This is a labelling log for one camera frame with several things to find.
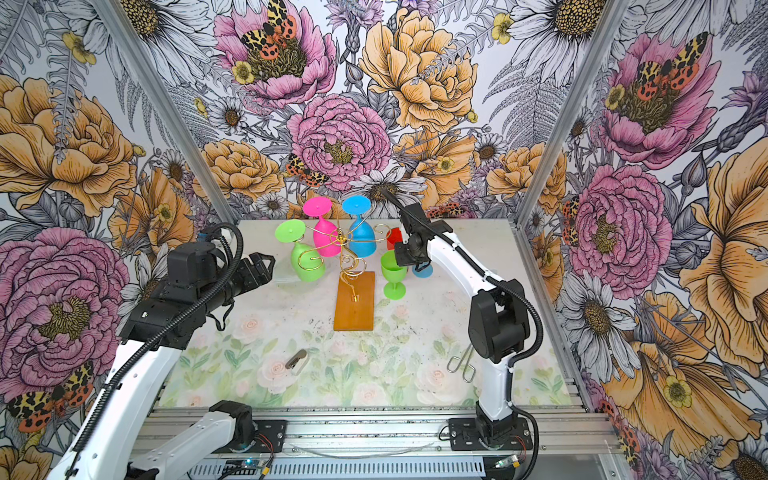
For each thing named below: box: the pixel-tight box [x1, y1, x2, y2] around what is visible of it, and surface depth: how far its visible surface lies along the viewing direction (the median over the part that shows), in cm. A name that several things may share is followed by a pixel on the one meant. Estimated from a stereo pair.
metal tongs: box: [447, 343, 476, 383], surface depth 87 cm
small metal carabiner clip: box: [285, 349, 308, 376], surface depth 87 cm
